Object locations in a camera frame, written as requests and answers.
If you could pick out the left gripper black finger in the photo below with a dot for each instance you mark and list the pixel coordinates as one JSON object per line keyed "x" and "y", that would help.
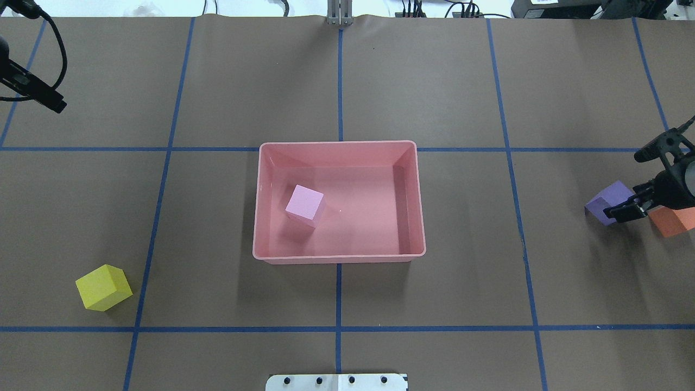
{"x": 29, "y": 87}

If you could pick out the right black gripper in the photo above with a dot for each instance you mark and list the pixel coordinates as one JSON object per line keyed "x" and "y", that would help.
{"x": 672, "y": 188}

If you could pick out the purple foam block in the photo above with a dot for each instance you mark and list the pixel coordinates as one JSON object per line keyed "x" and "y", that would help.
{"x": 605, "y": 202}

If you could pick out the pink foam block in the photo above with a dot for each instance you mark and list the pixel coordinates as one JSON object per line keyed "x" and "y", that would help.
{"x": 306, "y": 206}

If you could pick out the pink plastic bin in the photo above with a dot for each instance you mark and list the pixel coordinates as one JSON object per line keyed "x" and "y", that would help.
{"x": 371, "y": 192}

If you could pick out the orange foam block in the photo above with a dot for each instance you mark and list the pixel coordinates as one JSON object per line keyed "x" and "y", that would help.
{"x": 672, "y": 222}

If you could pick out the black power box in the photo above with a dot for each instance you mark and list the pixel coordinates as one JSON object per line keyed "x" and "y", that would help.
{"x": 584, "y": 10}

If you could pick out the yellow foam block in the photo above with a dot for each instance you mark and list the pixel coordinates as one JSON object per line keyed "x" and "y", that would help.
{"x": 103, "y": 288}

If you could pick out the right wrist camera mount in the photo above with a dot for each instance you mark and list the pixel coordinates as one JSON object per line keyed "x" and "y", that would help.
{"x": 673, "y": 149}

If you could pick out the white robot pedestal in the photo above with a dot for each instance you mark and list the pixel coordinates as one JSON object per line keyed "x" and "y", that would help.
{"x": 364, "y": 381}

